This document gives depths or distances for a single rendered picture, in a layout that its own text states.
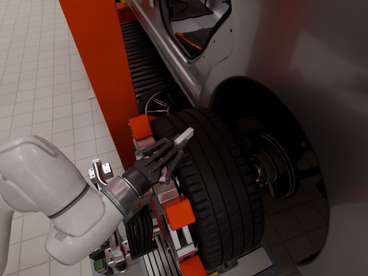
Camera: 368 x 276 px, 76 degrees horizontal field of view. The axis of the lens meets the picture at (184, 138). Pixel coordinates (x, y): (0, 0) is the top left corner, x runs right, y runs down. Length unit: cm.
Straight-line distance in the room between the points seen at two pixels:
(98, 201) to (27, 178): 14
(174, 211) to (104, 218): 22
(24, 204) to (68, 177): 9
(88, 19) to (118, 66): 20
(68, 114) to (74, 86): 47
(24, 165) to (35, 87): 283
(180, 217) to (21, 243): 164
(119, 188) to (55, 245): 16
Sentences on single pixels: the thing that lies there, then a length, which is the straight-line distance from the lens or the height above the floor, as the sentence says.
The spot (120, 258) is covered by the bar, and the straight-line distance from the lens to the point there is 86.
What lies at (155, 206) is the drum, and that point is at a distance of 98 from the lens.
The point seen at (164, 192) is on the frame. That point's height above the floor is 112.
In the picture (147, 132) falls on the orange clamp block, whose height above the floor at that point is 108.
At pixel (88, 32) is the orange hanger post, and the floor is 142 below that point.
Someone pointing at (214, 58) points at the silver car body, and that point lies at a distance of 113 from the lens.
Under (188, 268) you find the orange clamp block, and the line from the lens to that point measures 93.
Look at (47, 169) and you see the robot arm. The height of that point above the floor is 141.
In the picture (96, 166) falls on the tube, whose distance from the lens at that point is 99.
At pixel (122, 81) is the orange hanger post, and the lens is 102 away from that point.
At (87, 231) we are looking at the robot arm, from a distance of 56.
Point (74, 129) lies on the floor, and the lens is 262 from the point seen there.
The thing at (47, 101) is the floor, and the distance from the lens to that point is 307.
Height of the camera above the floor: 180
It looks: 52 degrees down
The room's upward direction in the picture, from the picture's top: straight up
